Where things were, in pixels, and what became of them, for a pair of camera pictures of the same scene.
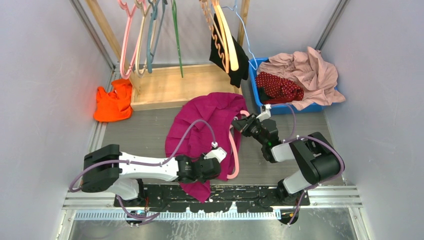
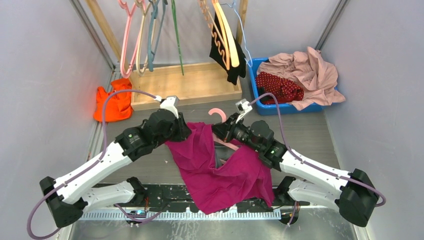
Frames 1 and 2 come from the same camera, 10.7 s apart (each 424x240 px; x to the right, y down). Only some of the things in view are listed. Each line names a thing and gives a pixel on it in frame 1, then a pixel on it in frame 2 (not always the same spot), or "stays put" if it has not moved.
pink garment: [308, 69] stays put
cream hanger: [140, 3] stays put
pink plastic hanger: [129, 17] stays put
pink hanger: [231, 132] → [217, 139]
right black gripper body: [253, 127] → [237, 131]
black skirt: [218, 55] stays put
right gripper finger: [239, 124] → [220, 130]
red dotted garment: [280, 90] stays put
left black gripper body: [202, 180] → [176, 133]
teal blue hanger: [153, 17] stays put
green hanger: [177, 36] stays put
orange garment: [115, 105] stays put
